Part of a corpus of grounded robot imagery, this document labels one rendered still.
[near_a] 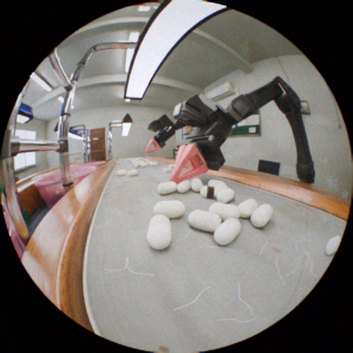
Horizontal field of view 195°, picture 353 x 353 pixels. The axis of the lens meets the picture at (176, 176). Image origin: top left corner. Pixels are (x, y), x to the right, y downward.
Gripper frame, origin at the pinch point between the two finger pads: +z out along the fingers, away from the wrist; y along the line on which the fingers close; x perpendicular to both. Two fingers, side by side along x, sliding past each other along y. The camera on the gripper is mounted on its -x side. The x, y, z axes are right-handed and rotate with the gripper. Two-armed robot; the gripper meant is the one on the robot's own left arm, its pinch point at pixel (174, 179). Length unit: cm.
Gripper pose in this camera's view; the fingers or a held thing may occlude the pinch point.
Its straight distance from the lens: 19.9
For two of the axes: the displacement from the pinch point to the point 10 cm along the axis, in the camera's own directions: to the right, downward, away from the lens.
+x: 5.7, 6.6, 4.9
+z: -6.6, 7.2, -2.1
